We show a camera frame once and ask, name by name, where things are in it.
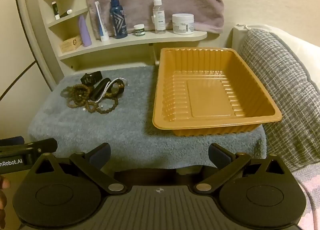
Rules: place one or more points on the grey woven pillow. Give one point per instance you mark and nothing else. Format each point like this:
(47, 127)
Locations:
(282, 90)

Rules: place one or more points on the dark blue spray bottle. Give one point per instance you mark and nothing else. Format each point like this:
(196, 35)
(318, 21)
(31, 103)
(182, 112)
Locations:
(118, 20)

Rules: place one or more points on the white cream jar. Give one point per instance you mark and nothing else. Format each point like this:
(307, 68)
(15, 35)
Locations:
(183, 24)

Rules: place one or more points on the purple tube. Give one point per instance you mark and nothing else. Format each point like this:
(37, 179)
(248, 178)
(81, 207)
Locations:
(85, 32)

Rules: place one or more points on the cream wooden shelf unit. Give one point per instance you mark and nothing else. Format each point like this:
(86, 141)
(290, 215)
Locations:
(162, 37)

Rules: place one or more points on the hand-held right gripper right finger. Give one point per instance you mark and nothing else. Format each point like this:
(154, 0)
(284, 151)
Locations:
(216, 155)

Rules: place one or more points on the grey-blue fluffy towel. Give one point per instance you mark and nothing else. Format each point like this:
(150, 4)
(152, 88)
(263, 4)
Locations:
(112, 125)

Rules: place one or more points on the small green lip balm jar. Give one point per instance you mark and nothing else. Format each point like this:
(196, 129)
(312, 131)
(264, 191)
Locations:
(139, 30)

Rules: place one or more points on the clear spray bottle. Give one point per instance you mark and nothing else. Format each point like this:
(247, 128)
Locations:
(159, 17)

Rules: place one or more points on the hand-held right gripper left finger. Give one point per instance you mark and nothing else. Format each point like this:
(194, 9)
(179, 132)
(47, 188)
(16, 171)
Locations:
(100, 156)

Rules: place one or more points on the person's left hand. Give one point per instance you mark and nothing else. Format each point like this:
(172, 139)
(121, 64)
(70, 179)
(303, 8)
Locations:
(3, 183)

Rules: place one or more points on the white quilted pillow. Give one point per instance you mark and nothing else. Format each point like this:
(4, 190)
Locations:
(300, 45)

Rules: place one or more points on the black bangle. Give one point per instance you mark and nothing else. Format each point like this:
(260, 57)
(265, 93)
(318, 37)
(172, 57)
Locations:
(98, 90)

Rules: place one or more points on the orange plastic tray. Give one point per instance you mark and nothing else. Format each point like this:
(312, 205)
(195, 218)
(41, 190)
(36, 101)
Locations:
(205, 95)

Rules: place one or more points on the white and black tube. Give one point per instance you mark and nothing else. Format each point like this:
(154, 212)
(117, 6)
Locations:
(55, 10)

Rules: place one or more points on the small cardboard box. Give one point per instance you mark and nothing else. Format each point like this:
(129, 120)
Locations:
(71, 44)

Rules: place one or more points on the black tube with white cap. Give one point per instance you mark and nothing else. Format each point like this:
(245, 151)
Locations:
(65, 13)

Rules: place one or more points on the white and blue tube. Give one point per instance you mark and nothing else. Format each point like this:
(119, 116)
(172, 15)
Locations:
(101, 25)

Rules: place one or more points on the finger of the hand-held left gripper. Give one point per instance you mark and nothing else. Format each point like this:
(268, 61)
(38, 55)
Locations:
(12, 141)
(37, 146)

